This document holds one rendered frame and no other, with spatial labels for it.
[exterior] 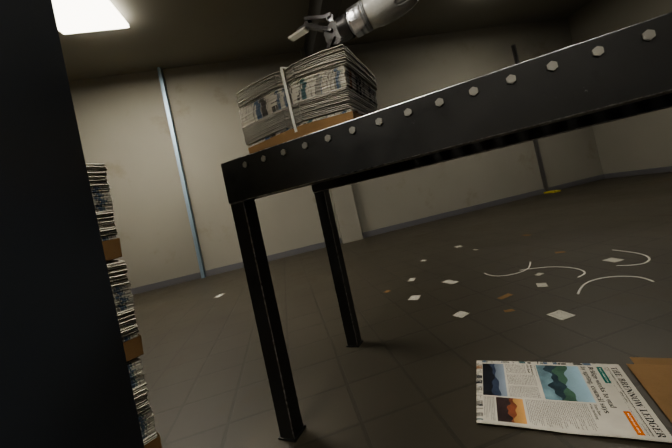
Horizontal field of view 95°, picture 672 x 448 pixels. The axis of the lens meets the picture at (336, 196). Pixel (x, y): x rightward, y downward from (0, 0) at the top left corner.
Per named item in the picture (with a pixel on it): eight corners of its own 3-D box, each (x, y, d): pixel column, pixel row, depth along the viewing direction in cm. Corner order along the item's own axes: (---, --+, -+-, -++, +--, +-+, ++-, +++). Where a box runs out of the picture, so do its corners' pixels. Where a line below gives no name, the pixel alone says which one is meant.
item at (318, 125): (304, 139, 88) (301, 124, 88) (343, 146, 114) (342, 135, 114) (355, 126, 82) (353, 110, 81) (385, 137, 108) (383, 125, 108)
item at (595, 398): (476, 426, 77) (476, 422, 77) (476, 361, 103) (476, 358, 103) (677, 447, 61) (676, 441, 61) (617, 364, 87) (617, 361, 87)
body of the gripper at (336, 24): (342, 6, 93) (316, 22, 97) (350, 32, 92) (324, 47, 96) (351, 17, 100) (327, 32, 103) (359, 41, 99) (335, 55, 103)
